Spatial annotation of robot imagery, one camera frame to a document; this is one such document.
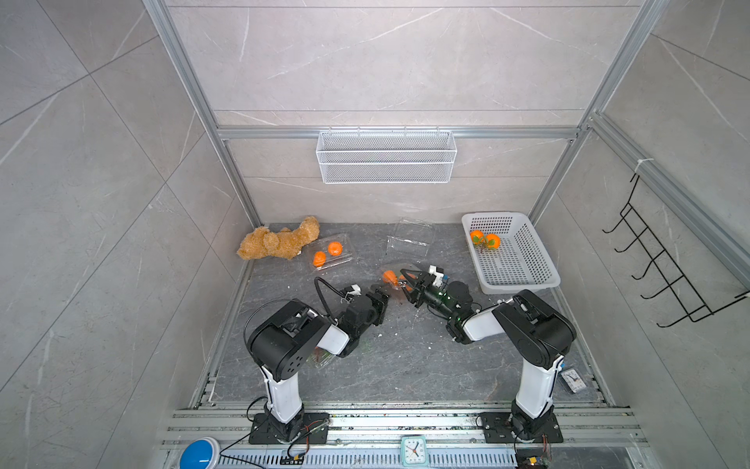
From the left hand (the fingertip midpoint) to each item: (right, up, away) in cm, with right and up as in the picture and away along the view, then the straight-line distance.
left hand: (398, 289), depth 90 cm
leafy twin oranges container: (+36, +16, +18) cm, 44 cm away
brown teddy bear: (-47, +15, +8) cm, 50 cm away
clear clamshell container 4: (-23, -19, -13) cm, 32 cm away
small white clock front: (+2, -36, -22) cm, 42 cm away
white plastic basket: (+47, +7, +17) cm, 50 cm away
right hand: (0, +5, -6) cm, 8 cm away
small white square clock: (+49, -24, -11) cm, 55 cm away
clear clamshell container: (-25, +11, +16) cm, 32 cm away
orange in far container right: (-23, +13, +17) cm, 31 cm away
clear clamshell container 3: (+7, +18, +28) cm, 34 cm away
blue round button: (-49, -37, -21) cm, 65 cm away
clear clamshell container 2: (0, +5, +14) cm, 15 cm away
